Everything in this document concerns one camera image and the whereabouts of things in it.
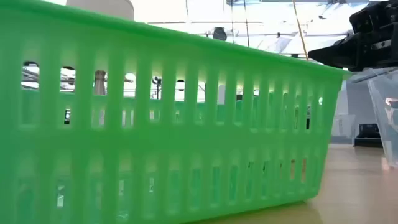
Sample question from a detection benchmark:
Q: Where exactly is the long yellow cable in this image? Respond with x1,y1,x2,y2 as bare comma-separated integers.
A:
292,0,309,62

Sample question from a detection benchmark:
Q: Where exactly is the white shade table lamp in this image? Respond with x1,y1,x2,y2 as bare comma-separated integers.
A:
66,0,135,96

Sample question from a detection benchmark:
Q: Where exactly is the round black background device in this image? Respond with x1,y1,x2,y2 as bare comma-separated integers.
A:
212,26,228,42

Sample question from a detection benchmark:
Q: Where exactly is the clear plastic basket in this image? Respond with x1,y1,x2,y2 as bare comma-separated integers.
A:
346,67,398,170
331,114,356,146

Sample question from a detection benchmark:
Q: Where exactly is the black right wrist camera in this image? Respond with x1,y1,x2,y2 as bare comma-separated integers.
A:
349,0,398,34

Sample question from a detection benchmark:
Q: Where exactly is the green plastic slotted basket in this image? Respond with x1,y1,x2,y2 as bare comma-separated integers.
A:
0,0,354,224

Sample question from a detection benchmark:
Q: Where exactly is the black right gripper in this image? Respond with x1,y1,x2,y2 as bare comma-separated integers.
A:
307,21,398,72

